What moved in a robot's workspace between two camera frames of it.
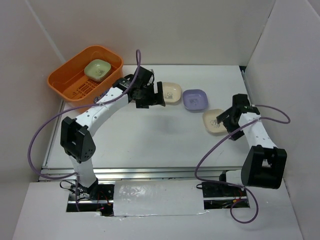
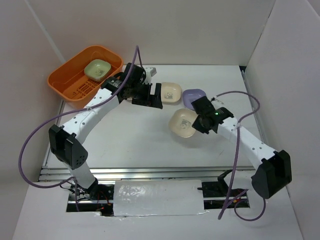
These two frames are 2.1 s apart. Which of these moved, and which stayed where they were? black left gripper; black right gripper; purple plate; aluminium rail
Moved: black right gripper
Stayed: black left gripper; purple plate; aluminium rail
